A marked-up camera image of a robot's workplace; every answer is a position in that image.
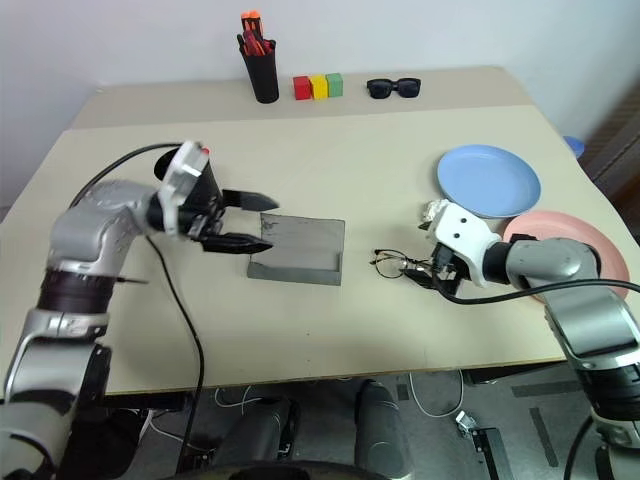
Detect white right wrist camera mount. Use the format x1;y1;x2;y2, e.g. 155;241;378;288
423;201;503;290

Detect blue plate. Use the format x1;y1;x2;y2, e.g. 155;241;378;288
436;143;543;220

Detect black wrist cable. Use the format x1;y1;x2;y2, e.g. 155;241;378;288
435;278;640;305
67;142;182;208
144;234;206;457

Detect black sunglasses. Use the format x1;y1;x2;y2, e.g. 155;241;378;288
365;76;423;101

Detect orange-capped marker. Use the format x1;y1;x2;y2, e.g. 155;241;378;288
240;10;263;53

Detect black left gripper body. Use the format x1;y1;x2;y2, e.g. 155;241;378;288
176;191;228;247

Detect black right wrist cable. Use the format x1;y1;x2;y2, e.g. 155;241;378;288
435;278;640;305

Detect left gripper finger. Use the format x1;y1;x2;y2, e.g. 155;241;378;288
200;233;275;256
221;188;281;212

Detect pink plate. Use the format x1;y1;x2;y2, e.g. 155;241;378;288
500;210;632;304

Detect white floor cable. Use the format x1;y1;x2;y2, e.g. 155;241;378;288
408;368;467;418
214;385;263;415
148;410;187;443

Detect dark rounded robot leg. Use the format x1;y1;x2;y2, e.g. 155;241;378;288
217;394;303;467
353;378;414;480

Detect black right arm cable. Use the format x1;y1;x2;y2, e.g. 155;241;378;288
562;413;604;480

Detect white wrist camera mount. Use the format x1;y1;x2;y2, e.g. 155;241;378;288
158;140;212;237
423;201;503;290

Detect grey open glasses case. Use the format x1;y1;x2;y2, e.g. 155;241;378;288
245;211;347;288

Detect metal floor bracket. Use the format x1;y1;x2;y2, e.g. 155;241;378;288
453;409;502;474

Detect crumpled silver foil ball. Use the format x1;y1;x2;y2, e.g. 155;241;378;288
418;198;453;225

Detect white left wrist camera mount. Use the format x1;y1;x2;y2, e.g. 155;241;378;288
158;140;212;237

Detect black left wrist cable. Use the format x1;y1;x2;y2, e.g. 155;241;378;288
67;142;182;208
144;234;206;457

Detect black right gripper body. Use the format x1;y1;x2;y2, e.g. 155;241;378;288
429;242;472;297

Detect tall black pen holder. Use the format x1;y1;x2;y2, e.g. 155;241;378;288
242;48;281;105

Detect thin wire-rim glasses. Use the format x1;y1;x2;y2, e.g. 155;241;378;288
369;247;435;280

